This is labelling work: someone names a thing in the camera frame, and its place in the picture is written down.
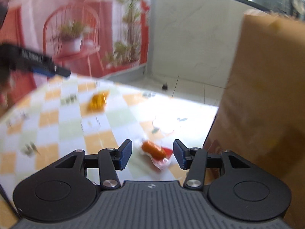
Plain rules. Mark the printed wall cloth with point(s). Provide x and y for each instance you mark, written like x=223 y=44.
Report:
x=71 y=16

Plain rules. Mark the small orange sachet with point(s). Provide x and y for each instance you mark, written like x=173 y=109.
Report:
x=96 y=101

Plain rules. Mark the brown cardboard box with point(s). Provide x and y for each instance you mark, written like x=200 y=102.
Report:
x=262 y=88

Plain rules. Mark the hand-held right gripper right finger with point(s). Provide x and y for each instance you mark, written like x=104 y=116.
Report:
x=180 y=153

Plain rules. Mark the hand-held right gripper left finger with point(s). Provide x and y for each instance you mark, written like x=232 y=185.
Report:
x=125 y=153

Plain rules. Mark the white plastic bag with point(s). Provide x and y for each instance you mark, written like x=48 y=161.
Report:
x=299 y=6

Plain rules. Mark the checkered flower tablecloth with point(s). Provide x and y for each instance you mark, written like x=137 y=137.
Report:
x=66 y=124

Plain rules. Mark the red sausage clear wrapper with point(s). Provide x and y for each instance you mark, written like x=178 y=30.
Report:
x=152 y=149

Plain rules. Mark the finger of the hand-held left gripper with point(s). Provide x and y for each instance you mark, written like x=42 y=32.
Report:
x=43 y=63

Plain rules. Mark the white caster leg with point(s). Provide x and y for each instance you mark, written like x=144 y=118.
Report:
x=164 y=86

